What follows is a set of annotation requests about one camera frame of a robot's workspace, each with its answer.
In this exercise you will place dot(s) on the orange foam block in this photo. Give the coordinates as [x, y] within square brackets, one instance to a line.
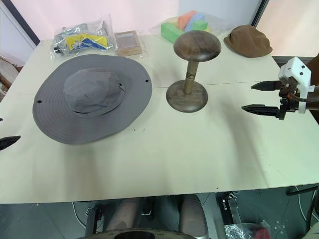
[185, 20]

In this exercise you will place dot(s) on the blue foam block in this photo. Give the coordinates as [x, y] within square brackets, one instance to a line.
[197, 18]

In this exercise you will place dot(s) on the clear bag of foam blocks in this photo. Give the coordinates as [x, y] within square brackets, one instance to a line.
[219, 25]

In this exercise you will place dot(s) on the large green foam block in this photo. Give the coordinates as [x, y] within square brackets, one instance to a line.
[170, 32]

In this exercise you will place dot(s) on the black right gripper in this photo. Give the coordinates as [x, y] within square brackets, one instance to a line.
[287, 105]

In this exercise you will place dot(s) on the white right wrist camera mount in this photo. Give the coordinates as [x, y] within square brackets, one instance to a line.
[297, 68]

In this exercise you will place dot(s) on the wooden box in plastic wrap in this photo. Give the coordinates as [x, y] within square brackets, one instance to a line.
[128, 43]

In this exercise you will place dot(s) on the grey wide-brim bucket hat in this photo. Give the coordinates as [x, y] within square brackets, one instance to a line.
[94, 117]

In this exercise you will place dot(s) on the clear bag with yellow-blue pack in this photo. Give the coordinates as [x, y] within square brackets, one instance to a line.
[82, 41]

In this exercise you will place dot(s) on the dark door frame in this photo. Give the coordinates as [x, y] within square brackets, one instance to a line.
[23, 21]

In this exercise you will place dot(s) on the dark rounded robot waist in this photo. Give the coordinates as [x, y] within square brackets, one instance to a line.
[144, 234]

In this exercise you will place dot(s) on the dark wooden hat stand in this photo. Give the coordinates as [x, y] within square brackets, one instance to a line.
[197, 47]

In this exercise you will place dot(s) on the dark window frame post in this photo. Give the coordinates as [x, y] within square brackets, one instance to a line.
[259, 12]

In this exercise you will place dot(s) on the dark rounded robot leg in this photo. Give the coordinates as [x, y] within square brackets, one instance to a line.
[123, 214]
[193, 214]

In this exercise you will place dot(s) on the small green foam block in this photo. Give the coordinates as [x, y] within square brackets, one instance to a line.
[201, 25]

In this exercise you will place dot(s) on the brown cloth cap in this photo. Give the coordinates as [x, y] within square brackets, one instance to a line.
[249, 42]

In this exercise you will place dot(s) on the black table frame leg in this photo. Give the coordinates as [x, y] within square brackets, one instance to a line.
[230, 209]
[93, 221]

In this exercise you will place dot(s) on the clear bag with red item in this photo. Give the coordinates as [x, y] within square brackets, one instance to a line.
[246, 230]

